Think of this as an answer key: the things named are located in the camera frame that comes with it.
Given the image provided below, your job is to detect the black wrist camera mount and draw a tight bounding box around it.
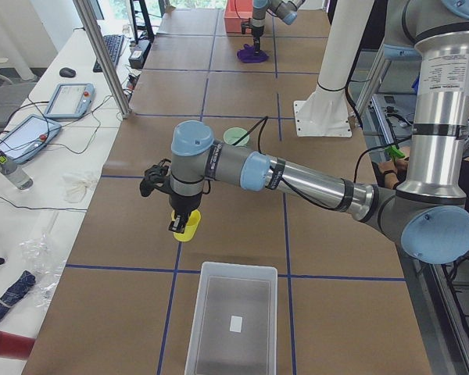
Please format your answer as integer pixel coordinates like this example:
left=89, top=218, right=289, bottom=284
left=139, top=159, right=172, bottom=197

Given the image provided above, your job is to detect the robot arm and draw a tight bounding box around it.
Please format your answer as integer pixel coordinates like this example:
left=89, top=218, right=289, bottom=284
left=169, top=1, right=469, bottom=264
left=248, top=0, right=306, bottom=55

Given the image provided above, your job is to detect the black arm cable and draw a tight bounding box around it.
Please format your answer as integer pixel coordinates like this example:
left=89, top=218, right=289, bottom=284
left=202, top=115, right=411, bottom=212

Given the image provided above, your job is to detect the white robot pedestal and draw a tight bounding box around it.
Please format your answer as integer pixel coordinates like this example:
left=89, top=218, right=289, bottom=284
left=294, top=0, right=374, bottom=138

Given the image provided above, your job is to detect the aluminium frame post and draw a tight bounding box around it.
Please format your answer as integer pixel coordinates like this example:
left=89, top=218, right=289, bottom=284
left=73, top=0, right=131, bottom=119

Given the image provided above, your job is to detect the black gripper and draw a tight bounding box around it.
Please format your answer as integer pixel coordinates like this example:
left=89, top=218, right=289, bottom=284
left=169, top=192, right=202, bottom=234
left=251, top=26, right=263, bottom=55

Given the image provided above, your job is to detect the far teach pendant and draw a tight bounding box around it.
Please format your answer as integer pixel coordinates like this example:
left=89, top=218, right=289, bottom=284
left=45, top=83, right=95, bottom=121

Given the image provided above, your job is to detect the purple cloth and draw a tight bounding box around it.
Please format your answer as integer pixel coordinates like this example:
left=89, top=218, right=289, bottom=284
left=237, top=44, right=269, bottom=63

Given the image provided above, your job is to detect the red cylinder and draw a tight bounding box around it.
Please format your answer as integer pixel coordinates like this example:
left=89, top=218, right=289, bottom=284
left=0, top=330, right=35, bottom=360

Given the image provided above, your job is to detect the near teach pendant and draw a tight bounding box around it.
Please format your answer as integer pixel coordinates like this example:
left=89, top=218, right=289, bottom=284
left=0, top=115, right=62, bottom=164

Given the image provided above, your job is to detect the black keyboard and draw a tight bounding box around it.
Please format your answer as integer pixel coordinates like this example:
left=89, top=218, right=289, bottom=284
left=102, top=34, right=126, bottom=66

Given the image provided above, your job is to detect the folded blue umbrella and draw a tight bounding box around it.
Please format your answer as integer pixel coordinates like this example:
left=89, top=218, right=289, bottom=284
left=0, top=270, right=36, bottom=321

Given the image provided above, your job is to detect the black computer mouse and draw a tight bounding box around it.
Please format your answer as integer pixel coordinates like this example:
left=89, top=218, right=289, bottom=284
left=59, top=67, right=77, bottom=78

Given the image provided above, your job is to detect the black electronics box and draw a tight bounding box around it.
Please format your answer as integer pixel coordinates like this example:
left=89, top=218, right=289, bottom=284
left=128, top=40, right=152, bottom=70

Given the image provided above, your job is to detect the crumpled clear plastic wrap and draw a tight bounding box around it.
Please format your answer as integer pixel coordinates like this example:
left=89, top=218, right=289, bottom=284
left=20, top=234, right=67, bottom=311

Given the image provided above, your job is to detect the pink plastic bin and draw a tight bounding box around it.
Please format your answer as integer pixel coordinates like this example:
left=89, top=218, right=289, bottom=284
left=224, top=0, right=252, bottom=34

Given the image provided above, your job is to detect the yellow plastic cup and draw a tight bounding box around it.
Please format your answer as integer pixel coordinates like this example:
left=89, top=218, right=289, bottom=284
left=173, top=209, right=201, bottom=242

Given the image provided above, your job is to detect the teach pendant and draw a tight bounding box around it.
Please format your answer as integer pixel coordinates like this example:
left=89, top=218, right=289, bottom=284
left=0, top=115, right=62, bottom=164
left=45, top=83, right=95, bottom=121

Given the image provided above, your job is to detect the clear plastic bin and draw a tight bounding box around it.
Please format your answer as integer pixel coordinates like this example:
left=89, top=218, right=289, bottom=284
left=184, top=262, right=277, bottom=374

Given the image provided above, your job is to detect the clear water bottle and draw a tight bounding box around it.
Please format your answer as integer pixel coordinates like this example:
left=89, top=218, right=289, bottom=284
left=0, top=150, right=33, bottom=190

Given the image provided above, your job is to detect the mint green bowl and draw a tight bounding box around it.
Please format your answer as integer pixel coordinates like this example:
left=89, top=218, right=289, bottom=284
left=223, top=127, right=250, bottom=147

